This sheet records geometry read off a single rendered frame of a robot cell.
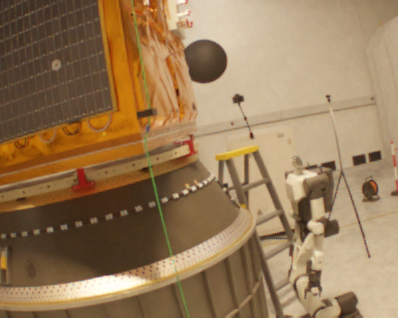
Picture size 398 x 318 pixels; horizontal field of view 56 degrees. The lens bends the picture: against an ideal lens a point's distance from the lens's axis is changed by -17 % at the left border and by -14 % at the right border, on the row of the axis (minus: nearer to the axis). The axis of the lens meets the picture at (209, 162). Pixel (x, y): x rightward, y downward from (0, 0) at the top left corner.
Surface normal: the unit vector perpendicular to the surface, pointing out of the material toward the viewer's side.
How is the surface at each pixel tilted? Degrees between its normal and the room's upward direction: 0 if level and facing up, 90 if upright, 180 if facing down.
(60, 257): 62
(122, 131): 95
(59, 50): 90
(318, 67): 90
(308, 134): 90
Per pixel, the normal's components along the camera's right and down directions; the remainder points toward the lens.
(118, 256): 0.28, -0.46
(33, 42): -0.08, 0.11
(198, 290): 0.69, -0.07
